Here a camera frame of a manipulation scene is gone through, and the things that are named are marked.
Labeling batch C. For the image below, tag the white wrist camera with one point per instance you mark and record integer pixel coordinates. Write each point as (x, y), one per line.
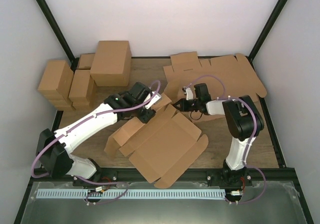
(151, 99)
(188, 93)

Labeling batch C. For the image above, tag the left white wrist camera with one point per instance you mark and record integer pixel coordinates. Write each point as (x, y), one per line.
(151, 99)

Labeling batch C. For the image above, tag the light blue slotted cable duct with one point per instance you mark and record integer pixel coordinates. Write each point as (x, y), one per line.
(209, 194)

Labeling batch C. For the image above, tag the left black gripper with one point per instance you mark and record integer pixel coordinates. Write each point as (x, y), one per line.
(146, 118)

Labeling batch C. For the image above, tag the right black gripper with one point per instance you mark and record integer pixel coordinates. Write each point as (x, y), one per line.
(183, 109)

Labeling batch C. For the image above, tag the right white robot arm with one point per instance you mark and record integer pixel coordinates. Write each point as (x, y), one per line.
(243, 120)

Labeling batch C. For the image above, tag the stack of flat cardboard blanks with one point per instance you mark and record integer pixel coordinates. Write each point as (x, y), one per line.
(229, 75)

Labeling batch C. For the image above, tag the black aluminium frame rail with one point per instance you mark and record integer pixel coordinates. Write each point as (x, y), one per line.
(166, 179)

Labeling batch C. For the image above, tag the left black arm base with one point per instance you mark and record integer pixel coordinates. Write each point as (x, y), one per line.
(103, 175)

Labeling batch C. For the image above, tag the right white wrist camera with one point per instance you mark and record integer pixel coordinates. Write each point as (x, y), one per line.
(188, 93)

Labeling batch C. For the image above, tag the large folded cardboard box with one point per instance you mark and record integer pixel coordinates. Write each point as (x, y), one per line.
(111, 63)

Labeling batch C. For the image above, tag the rear small cardboard box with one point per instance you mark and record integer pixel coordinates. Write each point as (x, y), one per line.
(85, 61)

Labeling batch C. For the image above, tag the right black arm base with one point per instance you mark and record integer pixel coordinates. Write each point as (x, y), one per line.
(226, 178)

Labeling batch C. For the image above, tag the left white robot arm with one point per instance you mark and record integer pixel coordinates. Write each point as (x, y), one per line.
(55, 148)

